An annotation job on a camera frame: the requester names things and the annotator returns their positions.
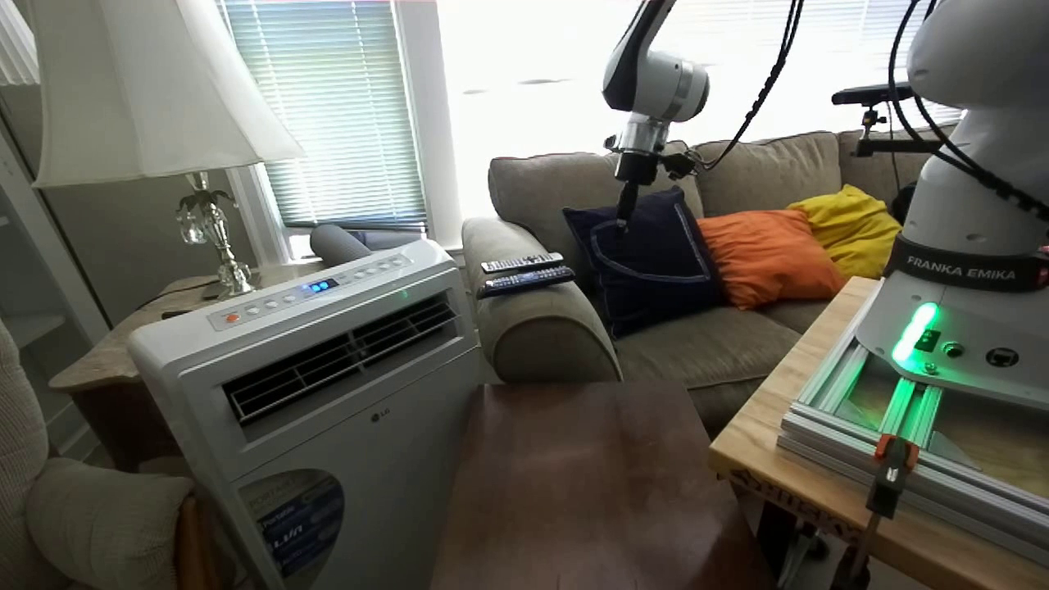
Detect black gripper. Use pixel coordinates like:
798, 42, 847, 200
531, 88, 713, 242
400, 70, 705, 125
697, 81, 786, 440
614, 145, 661, 222

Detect black remote control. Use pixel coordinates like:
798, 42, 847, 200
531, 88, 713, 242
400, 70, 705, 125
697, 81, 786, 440
474, 267, 578, 299

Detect beige fabric sofa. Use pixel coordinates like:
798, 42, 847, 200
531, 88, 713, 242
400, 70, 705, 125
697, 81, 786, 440
459, 125, 943, 440

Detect navy blue pillow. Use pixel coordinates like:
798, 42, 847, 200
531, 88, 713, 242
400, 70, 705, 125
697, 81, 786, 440
559, 185, 732, 342

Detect orange pillow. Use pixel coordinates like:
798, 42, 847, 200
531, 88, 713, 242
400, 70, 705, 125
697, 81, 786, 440
695, 206, 850, 311

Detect yellow cloth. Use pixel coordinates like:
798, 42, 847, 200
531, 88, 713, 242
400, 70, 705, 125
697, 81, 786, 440
786, 181, 904, 281

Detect light wood robot table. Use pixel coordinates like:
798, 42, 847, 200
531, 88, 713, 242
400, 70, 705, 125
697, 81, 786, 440
705, 271, 1049, 590

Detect dark wooden side table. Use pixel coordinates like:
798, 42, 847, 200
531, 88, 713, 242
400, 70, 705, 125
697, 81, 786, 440
425, 374, 779, 590

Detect white window blind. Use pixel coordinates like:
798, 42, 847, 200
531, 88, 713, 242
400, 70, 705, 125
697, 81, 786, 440
212, 0, 425, 225

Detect white portable air conditioner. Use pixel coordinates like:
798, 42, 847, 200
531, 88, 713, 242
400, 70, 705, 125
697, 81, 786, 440
124, 235, 494, 590

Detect black orange table clamp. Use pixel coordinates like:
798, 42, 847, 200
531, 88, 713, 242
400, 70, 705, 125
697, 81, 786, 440
831, 432, 920, 590

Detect crystal stem lamp white shade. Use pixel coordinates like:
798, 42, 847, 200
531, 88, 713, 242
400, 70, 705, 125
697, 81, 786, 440
14, 0, 307, 303

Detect wooden lamp end table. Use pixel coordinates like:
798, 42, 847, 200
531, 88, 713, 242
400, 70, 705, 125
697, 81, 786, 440
47, 258, 323, 473

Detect beige armchair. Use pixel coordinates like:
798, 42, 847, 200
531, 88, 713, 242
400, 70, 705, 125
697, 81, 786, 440
0, 323, 195, 590

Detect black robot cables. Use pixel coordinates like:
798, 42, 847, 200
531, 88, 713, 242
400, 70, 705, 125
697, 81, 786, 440
705, 0, 1049, 212

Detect black camera on tripod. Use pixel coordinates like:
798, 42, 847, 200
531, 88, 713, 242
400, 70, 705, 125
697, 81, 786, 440
830, 77, 942, 158

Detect grey exhaust hose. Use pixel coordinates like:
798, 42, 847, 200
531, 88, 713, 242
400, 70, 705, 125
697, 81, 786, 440
307, 222, 375, 269

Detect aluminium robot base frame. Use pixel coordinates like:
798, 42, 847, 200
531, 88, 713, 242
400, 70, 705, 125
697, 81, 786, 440
777, 338, 1049, 550

